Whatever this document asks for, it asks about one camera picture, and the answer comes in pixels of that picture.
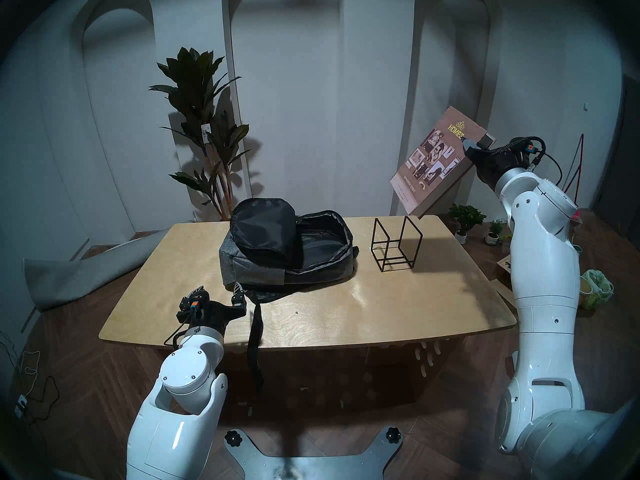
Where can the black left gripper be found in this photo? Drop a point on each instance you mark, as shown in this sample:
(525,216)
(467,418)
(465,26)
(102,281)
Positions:
(210,316)

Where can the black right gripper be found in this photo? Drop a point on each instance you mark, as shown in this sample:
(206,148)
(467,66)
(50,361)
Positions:
(500,161)

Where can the grey backpack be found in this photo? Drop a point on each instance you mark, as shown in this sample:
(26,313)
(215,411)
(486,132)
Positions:
(255,269)

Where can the brown hardcover book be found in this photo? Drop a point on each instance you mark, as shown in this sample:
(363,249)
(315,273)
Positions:
(435,169)

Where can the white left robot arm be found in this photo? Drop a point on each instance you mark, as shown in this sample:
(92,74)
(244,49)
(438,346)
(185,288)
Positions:
(175,419)

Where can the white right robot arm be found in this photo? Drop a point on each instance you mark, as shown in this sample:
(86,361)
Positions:
(542,264)

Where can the green mesh bag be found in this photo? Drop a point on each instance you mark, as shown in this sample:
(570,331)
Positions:
(597,286)

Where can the bushy small potted plant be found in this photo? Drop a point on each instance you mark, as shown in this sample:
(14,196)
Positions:
(466,216)

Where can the tiny potted plant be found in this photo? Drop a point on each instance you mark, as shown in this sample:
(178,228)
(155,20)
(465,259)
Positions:
(494,234)

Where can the brown cardboard box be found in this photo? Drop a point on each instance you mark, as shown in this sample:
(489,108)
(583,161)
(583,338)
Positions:
(505,271)

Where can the black base knob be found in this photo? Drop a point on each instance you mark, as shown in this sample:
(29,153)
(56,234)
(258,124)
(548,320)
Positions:
(232,438)
(394,435)

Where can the dark door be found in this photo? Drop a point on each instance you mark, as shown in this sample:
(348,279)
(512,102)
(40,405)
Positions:
(620,174)

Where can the tall leafy potted plant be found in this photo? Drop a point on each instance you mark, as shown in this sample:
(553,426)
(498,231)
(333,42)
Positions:
(192,79)

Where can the white power strip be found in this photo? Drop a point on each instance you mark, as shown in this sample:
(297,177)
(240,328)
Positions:
(20,406)

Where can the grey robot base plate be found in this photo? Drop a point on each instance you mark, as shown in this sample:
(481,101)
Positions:
(310,469)

